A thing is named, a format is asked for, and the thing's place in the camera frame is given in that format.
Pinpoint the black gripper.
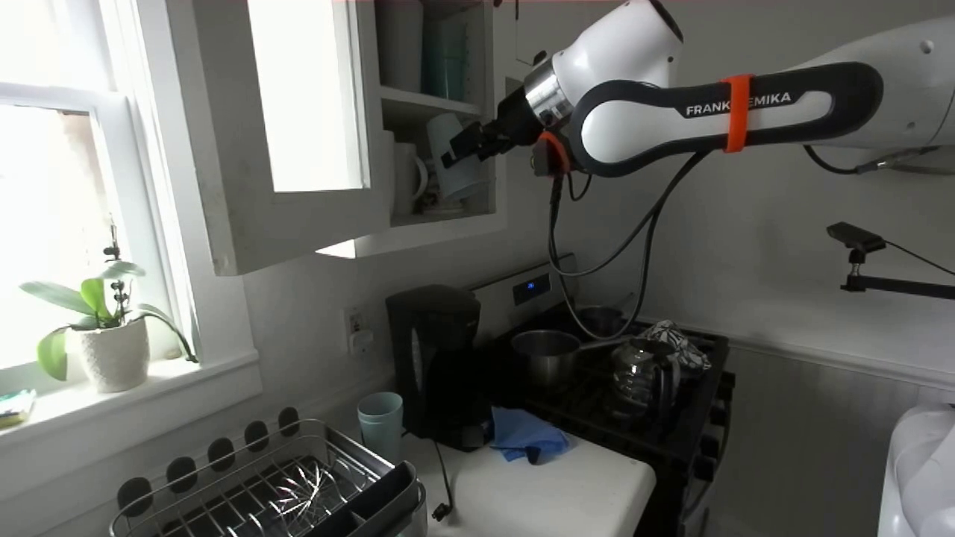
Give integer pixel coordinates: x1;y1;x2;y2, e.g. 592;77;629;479
443;88;550;170

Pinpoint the white straight cup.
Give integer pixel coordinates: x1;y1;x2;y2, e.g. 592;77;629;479
383;0;427;97

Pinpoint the plain teal cup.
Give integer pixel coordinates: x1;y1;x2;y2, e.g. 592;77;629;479
355;388;406;462

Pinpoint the white ceramic mug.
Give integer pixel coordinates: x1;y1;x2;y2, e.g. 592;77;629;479
391;140;432;221

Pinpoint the green translucent plastic tumbler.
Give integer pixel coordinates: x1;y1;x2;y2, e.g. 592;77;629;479
421;9;476;101

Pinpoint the black coffee maker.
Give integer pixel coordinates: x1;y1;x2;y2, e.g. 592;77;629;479
385;285;497;453

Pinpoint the small steel pot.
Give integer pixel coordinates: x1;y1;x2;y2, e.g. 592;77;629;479
509;330;582;391

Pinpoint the white cabinet door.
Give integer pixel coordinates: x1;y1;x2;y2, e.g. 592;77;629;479
161;0;397;277

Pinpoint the patterned dish towel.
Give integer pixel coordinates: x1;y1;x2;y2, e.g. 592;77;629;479
646;321;717;377

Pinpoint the glass coffee carafe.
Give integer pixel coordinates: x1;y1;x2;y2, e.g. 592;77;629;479
606;338;685;426

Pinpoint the blue cloth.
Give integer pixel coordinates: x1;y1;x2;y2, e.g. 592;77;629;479
491;403;576;465

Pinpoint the stainless steel gas stove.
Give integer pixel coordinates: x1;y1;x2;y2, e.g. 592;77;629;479
473;261;740;537

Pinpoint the green orchid plant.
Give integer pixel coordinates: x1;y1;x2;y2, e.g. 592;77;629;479
18;237;200;386

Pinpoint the metal dish rack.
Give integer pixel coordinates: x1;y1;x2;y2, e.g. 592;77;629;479
104;403;430;537

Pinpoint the white plant pot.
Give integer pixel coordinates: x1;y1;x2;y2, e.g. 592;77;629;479
65;315;153;398

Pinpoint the white cloth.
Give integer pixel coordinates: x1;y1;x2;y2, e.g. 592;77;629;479
876;401;955;537

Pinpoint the orange velcro strap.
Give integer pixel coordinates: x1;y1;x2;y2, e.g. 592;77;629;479
534;128;576;179
723;73;756;155

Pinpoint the white wall cabinet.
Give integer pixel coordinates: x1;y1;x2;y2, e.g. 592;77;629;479
316;0;510;264

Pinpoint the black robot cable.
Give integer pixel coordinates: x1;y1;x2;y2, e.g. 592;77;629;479
803;143;943;179
544;146;713;346

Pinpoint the white wall outlet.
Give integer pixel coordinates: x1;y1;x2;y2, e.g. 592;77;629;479
341;304;377;356

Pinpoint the steel long-handled saucepan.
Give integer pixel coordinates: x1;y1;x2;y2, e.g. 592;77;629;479
574;304;629;340

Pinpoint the white window frame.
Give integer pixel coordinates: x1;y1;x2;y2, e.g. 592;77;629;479
0;0;262;450

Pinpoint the black power cable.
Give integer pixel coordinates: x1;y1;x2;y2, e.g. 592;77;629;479
430;443;462;525

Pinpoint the black camera on boom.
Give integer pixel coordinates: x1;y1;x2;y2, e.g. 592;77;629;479
823;218;955;303

